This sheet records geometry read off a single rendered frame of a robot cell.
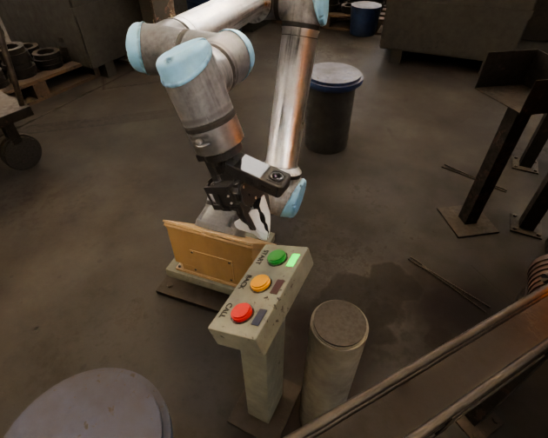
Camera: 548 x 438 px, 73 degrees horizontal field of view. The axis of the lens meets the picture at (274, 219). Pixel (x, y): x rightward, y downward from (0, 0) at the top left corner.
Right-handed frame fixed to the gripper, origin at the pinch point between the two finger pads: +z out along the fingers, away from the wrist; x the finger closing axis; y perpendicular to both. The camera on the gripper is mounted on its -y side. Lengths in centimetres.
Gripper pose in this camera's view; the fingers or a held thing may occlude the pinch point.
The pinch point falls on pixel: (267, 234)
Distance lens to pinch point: 75.1
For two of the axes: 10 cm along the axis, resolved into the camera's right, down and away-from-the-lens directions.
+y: -8.4, -0.3, 5.4
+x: -4.4, 6.1, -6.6
